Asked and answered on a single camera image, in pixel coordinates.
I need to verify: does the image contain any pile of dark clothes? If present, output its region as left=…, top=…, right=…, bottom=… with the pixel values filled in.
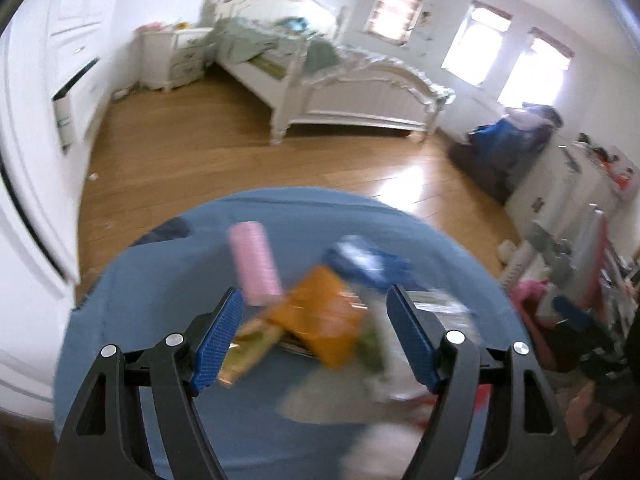
left=447, top=102, right=563, bottom=203

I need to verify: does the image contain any white wardrobe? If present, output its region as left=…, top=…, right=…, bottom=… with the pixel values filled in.
left=0, top=0, right=121, bottom=401

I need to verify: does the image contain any window with roman shade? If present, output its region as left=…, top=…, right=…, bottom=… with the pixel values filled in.
left=367, top=0, right=432, bottom=41

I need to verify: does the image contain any pink and grey chair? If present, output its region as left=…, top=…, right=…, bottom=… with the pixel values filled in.
left=500, top=205, right=621, bottom=376

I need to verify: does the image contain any green blanket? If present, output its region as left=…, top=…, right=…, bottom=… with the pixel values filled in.
left=215, top=17, right=346, bottom=73

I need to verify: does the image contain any blue tablecloth with white stars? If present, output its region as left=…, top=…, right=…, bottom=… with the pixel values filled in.
left=52, top=187, right=538, bottom=480

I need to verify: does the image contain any green and yellow packet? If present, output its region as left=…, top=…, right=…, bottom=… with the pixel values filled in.
left=217, top=317, right=283, bottom=388

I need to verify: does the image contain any open wardrobe drawer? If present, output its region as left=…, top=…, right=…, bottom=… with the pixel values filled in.
left=51, top=57, right=101, bottom=153

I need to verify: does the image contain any orange snack packet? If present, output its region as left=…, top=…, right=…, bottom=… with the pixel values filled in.
left=267, top=266, right=366, bottom=371

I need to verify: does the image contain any bright window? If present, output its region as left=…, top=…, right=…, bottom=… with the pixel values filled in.
left=497, top=27, right=573, bottom=108
left=442, top=1, right=513, bottom=86

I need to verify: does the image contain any white dresser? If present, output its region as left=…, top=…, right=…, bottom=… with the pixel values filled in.
left=505, top=140, right=621, bottom=241

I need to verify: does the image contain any blue and white packet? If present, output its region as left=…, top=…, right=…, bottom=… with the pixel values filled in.
left=322, top=235, right=413, bottom=288

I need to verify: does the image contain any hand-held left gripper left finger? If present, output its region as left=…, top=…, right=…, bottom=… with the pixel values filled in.
left=52, top=287, right=246, bottom=480

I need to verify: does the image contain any pink roll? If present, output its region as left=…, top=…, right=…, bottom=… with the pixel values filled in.
left=229, top=221, right=283, bottom=306

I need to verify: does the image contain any white nightstand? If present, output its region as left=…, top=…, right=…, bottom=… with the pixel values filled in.
left=137, top=27, right=216, bottom=92

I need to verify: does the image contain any green wrapper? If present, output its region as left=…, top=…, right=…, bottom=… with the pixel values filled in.
left=357, top=325, right=386, bottom=376

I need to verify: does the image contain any white bed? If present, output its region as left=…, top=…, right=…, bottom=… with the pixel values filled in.
left=202, top=0, right=456, bottom=146

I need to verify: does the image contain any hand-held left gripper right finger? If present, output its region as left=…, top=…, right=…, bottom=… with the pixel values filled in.
left=387, top=284, right=583, bottom=480

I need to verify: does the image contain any dark clutter pile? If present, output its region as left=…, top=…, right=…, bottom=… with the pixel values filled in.
left=552, top=295, right=640, bottom=416

